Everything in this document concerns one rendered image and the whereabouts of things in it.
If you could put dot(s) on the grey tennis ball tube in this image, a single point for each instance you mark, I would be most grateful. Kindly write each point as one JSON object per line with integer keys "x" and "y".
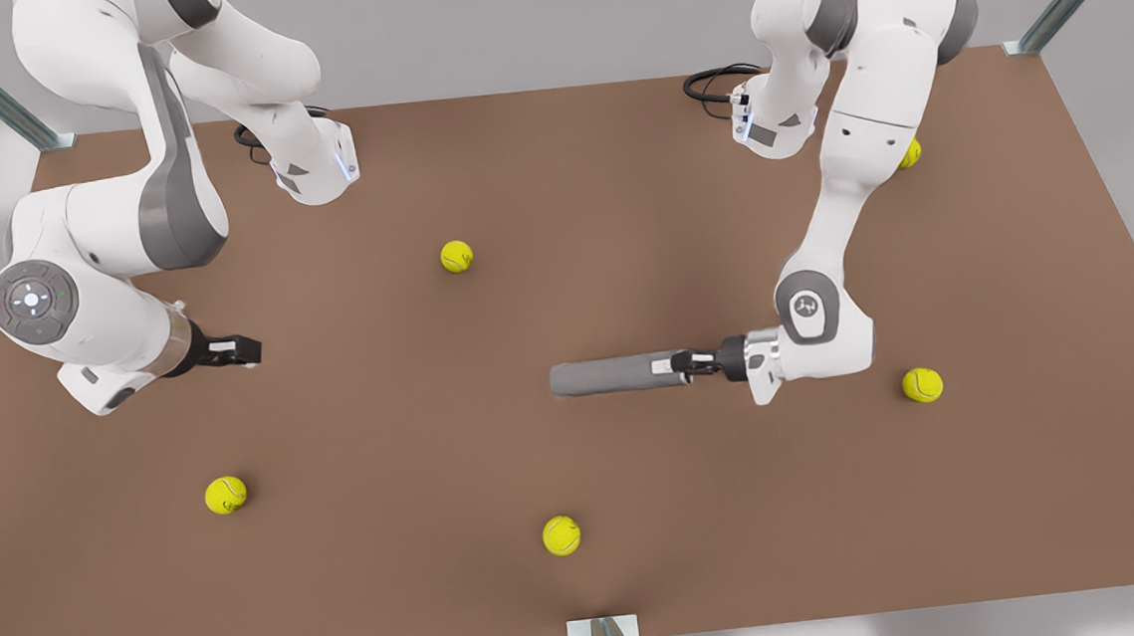
{"x": 616, "y": 374}

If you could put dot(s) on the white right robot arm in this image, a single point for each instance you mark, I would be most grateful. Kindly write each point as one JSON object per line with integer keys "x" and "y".
{"x": 111, "y": 220}

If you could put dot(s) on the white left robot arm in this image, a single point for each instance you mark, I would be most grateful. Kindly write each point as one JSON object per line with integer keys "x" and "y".
{"x": 860, "y": 88}

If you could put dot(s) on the yellow tennis ball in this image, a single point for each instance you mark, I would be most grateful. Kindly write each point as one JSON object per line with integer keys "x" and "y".
{"x": 922, "y": 385}
{"x": 226, "y": 495}
{"x": 561, "y": 535}
{"x": 457, "y": 256}
{"x": 911, "y": 154}

